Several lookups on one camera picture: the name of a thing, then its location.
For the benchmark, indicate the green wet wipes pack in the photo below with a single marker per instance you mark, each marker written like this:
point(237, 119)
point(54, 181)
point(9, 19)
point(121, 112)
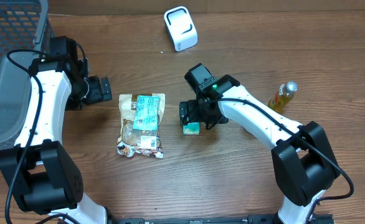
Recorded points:
point(146, 117)

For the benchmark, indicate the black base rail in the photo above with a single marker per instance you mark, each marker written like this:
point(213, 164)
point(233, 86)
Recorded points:
point(195, 221)

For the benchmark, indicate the green Kleenex tissue pack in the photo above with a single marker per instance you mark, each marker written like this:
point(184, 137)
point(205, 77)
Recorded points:
point(191, 129)

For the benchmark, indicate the white barcode scanner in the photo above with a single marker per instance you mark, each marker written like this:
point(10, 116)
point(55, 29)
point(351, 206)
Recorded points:
point(180, 27)

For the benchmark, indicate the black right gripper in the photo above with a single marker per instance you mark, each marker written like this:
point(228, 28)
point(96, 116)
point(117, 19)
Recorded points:
point(184, 112)

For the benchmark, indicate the colourful snack packet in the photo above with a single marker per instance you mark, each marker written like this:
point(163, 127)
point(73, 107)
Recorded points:
point(131, 151)

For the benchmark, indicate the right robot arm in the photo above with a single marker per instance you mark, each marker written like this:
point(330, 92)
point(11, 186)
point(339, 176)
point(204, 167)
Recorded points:
point(303, 161)

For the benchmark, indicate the brown Pantree bag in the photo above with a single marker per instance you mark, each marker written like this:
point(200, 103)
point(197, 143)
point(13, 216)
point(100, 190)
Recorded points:
point(134, 137)

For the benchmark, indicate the grey plastic mesh basket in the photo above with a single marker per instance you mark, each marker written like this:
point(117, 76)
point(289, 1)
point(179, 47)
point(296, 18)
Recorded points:
point(24, 35)

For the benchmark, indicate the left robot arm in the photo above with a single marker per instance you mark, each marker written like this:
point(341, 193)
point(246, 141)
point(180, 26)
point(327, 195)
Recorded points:
point(40, 174)

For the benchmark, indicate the yellow Vim dish soap bottle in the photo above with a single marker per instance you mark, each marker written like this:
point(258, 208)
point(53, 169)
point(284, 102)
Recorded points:
point(283, 96)

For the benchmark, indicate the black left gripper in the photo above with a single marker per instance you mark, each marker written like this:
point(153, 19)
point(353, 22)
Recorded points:
point(98, 95)

